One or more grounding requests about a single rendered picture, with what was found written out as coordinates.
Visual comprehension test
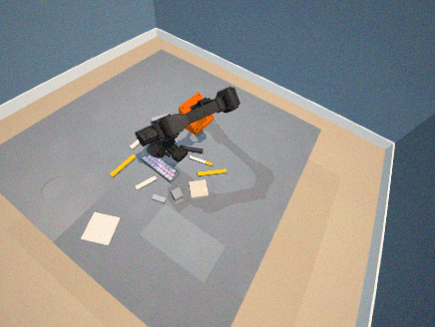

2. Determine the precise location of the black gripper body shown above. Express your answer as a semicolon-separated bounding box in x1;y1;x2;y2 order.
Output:
163;139;188;163

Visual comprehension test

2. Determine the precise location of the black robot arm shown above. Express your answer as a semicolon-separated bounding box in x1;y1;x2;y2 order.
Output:
136;86;240;159

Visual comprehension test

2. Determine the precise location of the yellow cylinder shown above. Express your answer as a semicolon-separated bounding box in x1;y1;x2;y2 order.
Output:
198;168;226;176

